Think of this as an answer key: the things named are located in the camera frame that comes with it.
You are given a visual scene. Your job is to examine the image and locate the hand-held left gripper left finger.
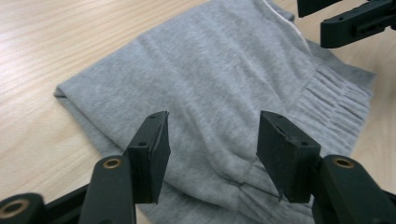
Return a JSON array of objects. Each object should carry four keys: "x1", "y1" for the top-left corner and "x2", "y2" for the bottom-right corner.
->
[{"x1": 78, "y1": 110, "x2": 172, "y2": 224}]

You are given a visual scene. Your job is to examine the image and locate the grey shorts with white stripe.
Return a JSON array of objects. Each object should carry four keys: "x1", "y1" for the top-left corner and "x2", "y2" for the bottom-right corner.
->
[{"x1": 53, "y1": 0, "x2": 376, "y2": 224}]

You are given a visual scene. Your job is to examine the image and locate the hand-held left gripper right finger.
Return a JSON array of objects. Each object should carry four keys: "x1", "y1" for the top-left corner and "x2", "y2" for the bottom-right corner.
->
[{"x1": 255, "y1": 109, "x2": 396, "y2": 224}]

